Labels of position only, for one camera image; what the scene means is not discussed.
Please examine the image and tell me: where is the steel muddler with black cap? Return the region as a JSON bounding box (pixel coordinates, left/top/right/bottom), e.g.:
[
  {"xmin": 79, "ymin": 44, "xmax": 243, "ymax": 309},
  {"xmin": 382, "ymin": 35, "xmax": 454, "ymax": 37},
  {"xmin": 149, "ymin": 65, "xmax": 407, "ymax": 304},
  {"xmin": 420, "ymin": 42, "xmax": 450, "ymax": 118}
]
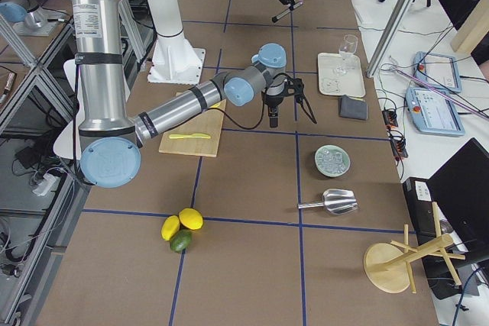
[{"xmin": 271, "ymin": 0, "xmax": 303, "ymax": 23}]

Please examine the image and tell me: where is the whole yellow lemon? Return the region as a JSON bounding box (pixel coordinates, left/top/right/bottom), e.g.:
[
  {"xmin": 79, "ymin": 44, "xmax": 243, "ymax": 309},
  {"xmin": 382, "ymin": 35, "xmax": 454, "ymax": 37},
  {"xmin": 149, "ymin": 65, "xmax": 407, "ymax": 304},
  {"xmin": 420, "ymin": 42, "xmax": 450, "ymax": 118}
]
[
  {"xmin": 178, "ymin": 208, "xmax": 204, "ymax": 231},
  {"xmin": 160, "ymin": 215, "xmax": 180, "ymax": 241}
]

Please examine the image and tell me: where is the cream bear tray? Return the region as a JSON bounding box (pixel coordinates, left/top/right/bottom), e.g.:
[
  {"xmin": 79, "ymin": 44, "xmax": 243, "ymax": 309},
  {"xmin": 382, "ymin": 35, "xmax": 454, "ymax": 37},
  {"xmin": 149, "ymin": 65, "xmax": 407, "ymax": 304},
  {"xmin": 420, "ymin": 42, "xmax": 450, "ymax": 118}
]
[{"xmin": 317, "ymin": 53, "xmax": 366, "ymax": 98}]

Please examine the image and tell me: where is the grey folded cloth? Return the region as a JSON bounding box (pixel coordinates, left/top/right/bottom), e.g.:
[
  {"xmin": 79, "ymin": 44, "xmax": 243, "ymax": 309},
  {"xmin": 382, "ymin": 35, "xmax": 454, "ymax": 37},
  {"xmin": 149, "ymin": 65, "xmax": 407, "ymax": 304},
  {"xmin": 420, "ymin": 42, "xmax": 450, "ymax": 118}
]
[{"xmin": 338, "ymin": 95, "xmax": 368, "ymax": 121}]

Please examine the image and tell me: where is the green bowl of ice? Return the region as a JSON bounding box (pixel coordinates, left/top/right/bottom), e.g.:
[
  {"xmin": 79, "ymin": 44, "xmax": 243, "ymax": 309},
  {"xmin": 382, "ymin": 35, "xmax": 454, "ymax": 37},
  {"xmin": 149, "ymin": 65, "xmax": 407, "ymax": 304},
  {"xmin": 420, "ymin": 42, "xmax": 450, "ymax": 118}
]
[{"xmin": 314, "ymin": 145, "xmax": 351, "ymax": 178}]

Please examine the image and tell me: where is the clear wine glass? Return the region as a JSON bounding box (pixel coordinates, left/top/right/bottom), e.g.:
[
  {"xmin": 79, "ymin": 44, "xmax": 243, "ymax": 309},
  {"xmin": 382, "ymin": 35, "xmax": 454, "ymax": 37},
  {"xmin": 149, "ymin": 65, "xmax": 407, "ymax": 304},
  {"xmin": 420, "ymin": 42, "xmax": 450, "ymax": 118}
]
[{"xmin": 338, "ymin": 34, "xmax": 358, "ymax": 74}]

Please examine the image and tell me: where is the steel ice scoop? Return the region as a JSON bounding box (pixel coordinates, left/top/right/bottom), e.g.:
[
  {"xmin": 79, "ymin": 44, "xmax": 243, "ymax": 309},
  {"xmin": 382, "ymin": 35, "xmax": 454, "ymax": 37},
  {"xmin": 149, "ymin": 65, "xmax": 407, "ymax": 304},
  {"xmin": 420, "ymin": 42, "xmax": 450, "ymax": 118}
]
[{"xmin": 297, "ymin": 189, "xmax": 358, "ymax": 215}]

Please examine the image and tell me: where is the wooden cutting board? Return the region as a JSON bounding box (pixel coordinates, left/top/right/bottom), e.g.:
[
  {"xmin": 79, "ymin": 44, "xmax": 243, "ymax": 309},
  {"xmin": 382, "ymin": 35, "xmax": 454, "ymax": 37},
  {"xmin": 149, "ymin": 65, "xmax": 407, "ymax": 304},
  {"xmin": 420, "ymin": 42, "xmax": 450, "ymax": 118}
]
[{"xmin": 158, "ymin": 110, "xmax": 224, "ymax": 157}]

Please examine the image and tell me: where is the near teach pendant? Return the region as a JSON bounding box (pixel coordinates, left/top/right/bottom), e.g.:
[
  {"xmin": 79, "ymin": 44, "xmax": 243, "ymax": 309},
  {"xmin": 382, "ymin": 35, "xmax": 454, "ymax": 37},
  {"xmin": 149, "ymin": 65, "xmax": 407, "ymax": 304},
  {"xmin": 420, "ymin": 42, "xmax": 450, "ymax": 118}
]
[{"xmin": 405, "ymin": 87, "xmax": 465, "ymax": 137}]

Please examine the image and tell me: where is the teach pendant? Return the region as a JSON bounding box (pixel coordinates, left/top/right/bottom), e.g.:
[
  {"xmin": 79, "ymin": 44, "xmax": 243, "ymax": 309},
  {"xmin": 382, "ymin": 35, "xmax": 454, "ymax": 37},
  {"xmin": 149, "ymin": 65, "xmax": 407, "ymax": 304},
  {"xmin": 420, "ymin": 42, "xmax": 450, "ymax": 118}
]
[
  {"xmin": 405, "ymin": 87, "xmax": 465, "ymax": 137},
  {"xmin": 413, "ymin": 51, "xmax": 462, "ymax": 93}
]

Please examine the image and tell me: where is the far teach pendant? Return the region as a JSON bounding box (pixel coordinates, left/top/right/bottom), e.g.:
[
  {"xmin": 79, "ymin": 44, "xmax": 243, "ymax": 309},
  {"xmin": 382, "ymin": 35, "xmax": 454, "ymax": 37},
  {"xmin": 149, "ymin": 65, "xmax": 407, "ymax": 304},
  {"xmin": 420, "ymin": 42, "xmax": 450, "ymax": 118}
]
[{"xmin": 413, "ymin": 51, "xmax": 462, "ymax": 93}]

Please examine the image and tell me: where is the pink striped stick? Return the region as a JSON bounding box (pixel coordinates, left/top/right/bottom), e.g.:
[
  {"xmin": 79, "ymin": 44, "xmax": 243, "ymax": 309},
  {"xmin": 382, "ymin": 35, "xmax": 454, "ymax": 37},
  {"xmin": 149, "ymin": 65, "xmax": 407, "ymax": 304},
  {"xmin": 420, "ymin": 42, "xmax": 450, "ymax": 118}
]
[{"xmin": 389, "ymin": 66, "xmax": 489, "ymax": 119}]

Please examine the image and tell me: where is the black laptop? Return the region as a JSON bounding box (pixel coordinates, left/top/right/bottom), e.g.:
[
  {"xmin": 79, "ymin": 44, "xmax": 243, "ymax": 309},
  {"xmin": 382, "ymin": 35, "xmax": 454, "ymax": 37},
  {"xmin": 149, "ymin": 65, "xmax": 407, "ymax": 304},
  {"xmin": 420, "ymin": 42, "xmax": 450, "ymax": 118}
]
[{"xmin": 403, "ymin": 138, "xmax": 488, "ymax": 279}]

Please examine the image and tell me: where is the wooden mug tree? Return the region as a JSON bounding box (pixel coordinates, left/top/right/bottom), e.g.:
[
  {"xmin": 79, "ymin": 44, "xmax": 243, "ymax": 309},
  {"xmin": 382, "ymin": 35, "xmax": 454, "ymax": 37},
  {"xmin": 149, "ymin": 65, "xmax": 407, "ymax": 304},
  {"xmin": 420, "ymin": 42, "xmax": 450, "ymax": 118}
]
[{"xmin": 363, "ymin": 202, "xmax": 465, "ymax": 294}]

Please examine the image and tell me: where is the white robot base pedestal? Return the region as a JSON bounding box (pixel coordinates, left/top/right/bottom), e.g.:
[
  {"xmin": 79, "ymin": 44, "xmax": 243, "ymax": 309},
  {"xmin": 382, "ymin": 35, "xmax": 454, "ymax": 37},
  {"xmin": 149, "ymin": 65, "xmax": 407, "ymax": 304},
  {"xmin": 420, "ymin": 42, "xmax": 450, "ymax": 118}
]
[{"xmin": 147, "ymin": 0, "xmax": 206, "ymax": 85}]

